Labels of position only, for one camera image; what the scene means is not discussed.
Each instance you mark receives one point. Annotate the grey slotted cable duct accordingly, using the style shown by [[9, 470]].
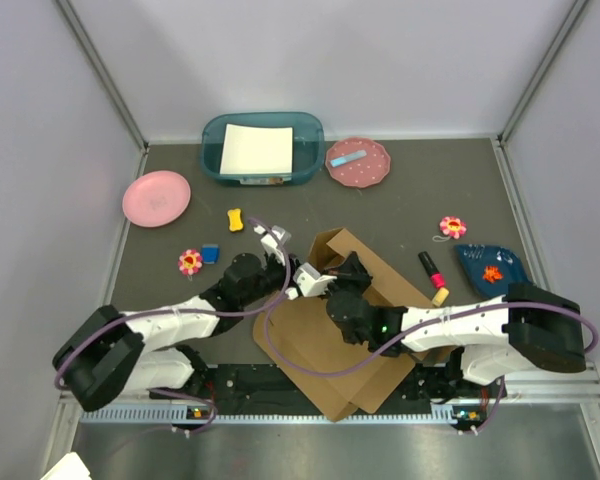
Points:
[[183, 414]]

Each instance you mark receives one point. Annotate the plain pink plate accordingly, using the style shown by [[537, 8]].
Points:
[[156, 199]]

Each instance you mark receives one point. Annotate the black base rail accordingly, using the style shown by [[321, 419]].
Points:
[[233, 382]]

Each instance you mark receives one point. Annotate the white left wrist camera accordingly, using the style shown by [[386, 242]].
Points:
[[273, 241]]

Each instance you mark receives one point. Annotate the brown cardboard box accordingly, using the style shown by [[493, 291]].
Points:
[[302, 332]]

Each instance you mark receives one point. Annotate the dark blue leaf plate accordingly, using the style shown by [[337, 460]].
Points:
[[475, 257]]

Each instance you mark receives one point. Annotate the blue eraser block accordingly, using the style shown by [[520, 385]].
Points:
[[210, 253]]

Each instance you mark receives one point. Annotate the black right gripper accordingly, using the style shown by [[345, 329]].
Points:
[[352, 271]]

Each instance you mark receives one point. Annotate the pink dotted plate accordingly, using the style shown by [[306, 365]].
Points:
[[363, 173]]

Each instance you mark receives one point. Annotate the white object bottom corner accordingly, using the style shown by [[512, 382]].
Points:
[[69, 467]]

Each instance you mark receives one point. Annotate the teal plastic basin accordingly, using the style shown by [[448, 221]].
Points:
[[308, 147]]

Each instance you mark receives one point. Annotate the pink flower toy right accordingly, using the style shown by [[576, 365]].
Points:
[[451, 228]]

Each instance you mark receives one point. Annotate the pink flower toy left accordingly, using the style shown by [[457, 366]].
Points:
[[190, 262]]

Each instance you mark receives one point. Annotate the orange crab toy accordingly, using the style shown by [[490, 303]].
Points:
[[492, 274]]

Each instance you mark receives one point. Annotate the pink flower toy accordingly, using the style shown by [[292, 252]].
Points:
[[190, 262], [451, 228]]

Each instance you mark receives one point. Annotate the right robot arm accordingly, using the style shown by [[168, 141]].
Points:
[[525, 328]]

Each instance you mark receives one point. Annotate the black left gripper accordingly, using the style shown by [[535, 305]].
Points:
[[294, 263]]

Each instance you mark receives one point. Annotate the yellow bone-shaped eraser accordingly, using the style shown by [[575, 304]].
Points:
[[235, 222]]

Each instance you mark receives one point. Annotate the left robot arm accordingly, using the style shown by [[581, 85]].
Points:
[[114, 353]]

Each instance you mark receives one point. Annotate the light blue chalk stick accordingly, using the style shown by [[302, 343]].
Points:
[[344, 159]]

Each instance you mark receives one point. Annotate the white paper sheet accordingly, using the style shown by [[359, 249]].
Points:
[[257, 150]]

